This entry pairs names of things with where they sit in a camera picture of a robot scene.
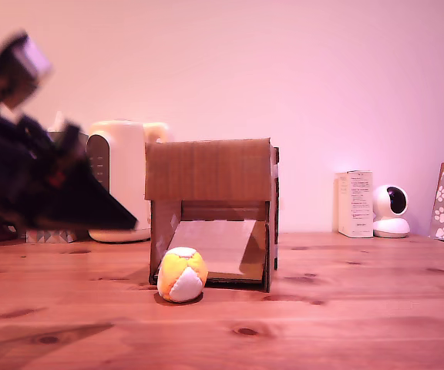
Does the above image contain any white printed carton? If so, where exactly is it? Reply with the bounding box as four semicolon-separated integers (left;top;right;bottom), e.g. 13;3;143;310
335;170;374;239

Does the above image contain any cardboard dice tower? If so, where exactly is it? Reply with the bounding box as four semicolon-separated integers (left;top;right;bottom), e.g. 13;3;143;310
143;137;281;294

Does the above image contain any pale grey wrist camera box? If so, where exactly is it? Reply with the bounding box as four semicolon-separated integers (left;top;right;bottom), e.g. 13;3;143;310
0;32;53;109

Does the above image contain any orange and white footbag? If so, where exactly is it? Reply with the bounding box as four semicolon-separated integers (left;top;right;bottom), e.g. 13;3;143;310
156;246;210;304

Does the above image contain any cream electric kettle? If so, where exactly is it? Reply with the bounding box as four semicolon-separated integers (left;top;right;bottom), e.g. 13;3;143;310
86;119;171;244

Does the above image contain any small white round camera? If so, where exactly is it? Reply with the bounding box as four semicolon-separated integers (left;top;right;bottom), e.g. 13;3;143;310
372;184;411;239

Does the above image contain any triangle pattern tissue box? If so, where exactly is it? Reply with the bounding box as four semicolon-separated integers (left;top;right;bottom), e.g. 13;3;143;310
25;227;79;244

